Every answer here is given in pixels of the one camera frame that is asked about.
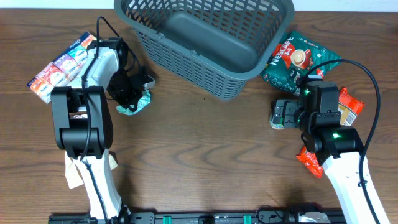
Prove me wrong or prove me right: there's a small teal wipes packet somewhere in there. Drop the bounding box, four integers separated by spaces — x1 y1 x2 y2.
116 90 152 116

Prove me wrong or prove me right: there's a green Nescafe coffee bag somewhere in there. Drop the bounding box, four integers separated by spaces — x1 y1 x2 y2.
261 31 341 95

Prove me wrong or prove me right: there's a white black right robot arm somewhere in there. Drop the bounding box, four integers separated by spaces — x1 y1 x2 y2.
271 80 389 223

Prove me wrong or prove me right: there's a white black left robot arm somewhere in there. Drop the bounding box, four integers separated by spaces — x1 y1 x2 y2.
49 37 155 223

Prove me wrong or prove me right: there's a green lidded small jar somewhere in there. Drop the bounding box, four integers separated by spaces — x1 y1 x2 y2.
269 106 285 130

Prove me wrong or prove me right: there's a red snack packet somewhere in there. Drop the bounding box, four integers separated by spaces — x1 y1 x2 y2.
296 146 324 179

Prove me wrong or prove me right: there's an orange snack packet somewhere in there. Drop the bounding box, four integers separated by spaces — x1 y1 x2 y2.
338 88 365 126

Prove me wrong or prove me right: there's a grey plastic slotted basket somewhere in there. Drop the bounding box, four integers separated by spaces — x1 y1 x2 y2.
114 0 295 100

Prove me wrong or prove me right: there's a white brown bread bag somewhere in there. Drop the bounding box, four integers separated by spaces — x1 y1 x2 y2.
64 150 118 189

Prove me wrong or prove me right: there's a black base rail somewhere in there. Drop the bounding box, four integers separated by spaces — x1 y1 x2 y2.
48 202 346 224

